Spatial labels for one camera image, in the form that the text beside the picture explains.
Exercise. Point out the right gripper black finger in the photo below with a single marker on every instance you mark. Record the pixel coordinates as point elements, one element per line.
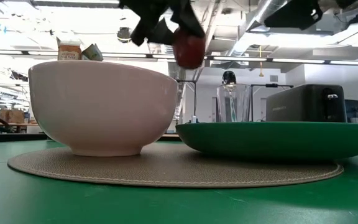
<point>188,18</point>
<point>157,32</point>

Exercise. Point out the red apple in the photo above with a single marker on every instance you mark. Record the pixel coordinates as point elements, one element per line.
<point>189,49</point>

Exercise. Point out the brown cardboard cereal box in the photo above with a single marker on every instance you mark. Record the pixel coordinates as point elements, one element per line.
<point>68,51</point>

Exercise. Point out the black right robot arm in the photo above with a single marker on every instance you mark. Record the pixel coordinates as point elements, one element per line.
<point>291,14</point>

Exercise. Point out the black round ceiling fixture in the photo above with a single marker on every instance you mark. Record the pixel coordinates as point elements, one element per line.
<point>124,35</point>

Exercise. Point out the white ceramic bowl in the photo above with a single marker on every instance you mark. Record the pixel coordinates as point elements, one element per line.
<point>101,105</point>

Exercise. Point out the clear drinking glass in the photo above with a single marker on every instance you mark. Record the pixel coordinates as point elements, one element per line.
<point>241,105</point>

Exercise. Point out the round tan woven placemat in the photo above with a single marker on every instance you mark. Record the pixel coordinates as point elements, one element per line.
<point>166,171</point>

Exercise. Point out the black two-slot toaster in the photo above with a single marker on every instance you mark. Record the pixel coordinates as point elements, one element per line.
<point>300,104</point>

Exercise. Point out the green plate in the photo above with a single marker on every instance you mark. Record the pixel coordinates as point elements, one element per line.
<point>275,140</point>

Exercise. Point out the green table cover mat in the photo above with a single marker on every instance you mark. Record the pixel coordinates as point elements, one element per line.
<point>73,205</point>

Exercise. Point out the silver ventilation duct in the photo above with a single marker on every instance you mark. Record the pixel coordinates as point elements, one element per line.
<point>256,18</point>

